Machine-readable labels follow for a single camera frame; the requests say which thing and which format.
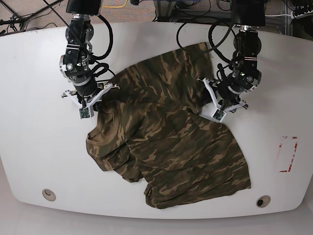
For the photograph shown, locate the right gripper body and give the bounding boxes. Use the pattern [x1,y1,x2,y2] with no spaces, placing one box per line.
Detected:
[71,79,104,107]

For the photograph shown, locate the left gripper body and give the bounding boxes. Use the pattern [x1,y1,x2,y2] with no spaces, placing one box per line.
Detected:
[216,78,241,109]

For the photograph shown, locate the camouflage T-shirt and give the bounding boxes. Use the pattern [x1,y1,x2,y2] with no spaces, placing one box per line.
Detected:
[86,43,251,209]

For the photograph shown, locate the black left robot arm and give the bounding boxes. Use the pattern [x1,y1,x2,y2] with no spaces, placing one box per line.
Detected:
[183,0,265,111]

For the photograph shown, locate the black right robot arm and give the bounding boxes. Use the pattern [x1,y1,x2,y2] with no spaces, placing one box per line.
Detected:
[60,0,113,107]

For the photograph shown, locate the red tape rectangle marking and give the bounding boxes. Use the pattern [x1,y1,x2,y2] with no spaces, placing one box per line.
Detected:
[277,136,298,173]

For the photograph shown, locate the black tripod legs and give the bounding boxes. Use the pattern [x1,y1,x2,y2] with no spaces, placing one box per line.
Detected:
[0,0,66,36]

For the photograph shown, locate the white power strip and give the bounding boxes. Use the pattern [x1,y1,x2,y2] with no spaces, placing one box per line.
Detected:
[291,4,313,19]

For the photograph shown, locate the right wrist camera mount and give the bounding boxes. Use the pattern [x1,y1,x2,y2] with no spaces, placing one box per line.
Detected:
[61,82,120,119]

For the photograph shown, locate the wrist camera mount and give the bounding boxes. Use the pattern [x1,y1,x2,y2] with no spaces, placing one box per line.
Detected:
[198,78,248,123]
[61,82,120,119]

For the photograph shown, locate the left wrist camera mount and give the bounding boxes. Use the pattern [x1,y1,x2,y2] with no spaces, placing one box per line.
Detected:
[198,78,248,123]

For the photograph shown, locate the aluminium frame post base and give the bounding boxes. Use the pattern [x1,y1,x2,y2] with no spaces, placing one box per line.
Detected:
[153,0,178,22]

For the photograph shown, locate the left table cable grommet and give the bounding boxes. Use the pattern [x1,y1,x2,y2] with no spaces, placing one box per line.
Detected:
[42,189,56,202]

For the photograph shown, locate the table cable grommet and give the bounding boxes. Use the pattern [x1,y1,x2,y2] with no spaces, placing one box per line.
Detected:
[42,189,56,202]
[256,195,271,208]

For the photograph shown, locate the right table cable grommet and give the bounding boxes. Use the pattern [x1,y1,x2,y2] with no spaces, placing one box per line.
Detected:
[256,195,271,208]

